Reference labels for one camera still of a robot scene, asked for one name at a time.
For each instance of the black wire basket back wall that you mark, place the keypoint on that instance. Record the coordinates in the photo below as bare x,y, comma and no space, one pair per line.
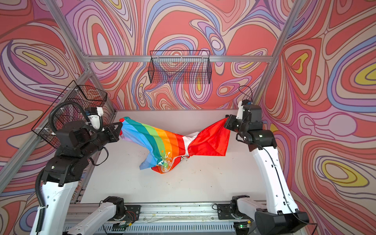
172,71

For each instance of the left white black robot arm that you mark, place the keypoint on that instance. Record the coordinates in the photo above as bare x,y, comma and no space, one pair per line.
57,181

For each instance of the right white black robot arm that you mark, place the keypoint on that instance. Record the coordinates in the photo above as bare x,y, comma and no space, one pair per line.
280,215

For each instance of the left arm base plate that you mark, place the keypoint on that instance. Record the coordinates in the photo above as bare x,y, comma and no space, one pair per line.
132,214

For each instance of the aluminium frame rail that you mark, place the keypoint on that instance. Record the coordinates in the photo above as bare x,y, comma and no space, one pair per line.
140,58

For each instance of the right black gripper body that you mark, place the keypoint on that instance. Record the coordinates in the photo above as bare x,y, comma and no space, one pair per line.
236,125

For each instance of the rainbow red hooded jacket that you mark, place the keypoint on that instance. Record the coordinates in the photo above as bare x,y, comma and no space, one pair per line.
167,149

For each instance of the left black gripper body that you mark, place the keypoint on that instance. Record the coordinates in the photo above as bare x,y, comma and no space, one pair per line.
100,139

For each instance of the black wire basket wall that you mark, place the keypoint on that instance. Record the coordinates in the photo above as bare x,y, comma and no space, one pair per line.
172,71
85,95

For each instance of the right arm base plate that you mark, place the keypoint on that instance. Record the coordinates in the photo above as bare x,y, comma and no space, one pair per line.
227,211

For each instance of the black wire basket left wall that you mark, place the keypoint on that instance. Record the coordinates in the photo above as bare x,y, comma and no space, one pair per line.
85,95

